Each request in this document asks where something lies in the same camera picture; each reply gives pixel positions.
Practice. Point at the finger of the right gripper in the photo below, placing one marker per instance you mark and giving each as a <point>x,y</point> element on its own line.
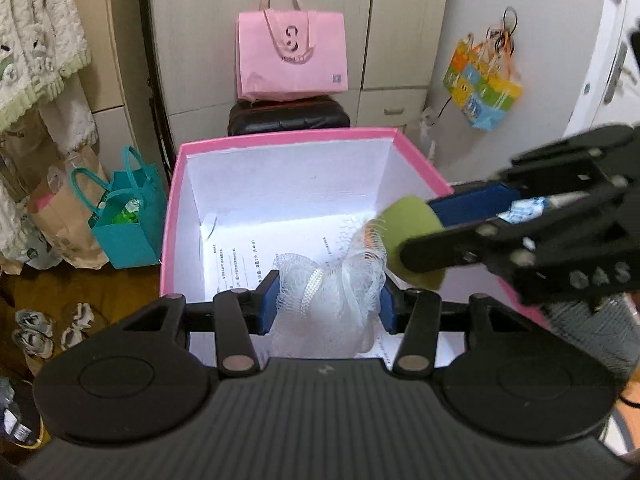
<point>474,202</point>
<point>472,243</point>

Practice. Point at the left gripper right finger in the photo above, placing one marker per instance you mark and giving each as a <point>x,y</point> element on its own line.
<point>415,315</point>

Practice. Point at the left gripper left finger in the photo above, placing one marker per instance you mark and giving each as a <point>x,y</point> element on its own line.
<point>237,315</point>

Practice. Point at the white mesh bath pouf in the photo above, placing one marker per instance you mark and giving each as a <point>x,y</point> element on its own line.
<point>327,311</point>

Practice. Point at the orange makeup sponge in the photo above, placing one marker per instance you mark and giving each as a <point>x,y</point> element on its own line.
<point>373,242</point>

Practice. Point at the pink cardboard shoe box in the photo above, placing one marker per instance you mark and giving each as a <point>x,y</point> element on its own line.
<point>236,203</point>

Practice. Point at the white tissue pack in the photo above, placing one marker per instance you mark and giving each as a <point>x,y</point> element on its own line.
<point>524,210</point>

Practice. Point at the teal gift bag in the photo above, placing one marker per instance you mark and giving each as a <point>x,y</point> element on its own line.
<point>127,213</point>

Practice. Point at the white door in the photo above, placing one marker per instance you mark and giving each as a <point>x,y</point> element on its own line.
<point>618,20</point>

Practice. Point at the colourful hanging gift bag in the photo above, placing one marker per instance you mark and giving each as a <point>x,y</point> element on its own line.
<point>482,80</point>

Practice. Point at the black suitcase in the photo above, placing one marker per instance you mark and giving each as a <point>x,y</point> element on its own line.
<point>321,112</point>

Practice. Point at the brown paper bag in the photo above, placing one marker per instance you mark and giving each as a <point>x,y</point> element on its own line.
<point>62,217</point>

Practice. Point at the pink tote bag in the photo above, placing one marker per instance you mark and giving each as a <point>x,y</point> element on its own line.
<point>288,55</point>

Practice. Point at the beige wardrobe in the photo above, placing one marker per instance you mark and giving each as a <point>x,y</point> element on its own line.
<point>164,72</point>

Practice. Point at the cream knitted cardigan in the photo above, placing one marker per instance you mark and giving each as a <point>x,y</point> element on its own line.
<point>45,114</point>

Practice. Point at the silver door handle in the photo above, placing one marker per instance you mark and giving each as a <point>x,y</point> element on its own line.
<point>620,77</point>

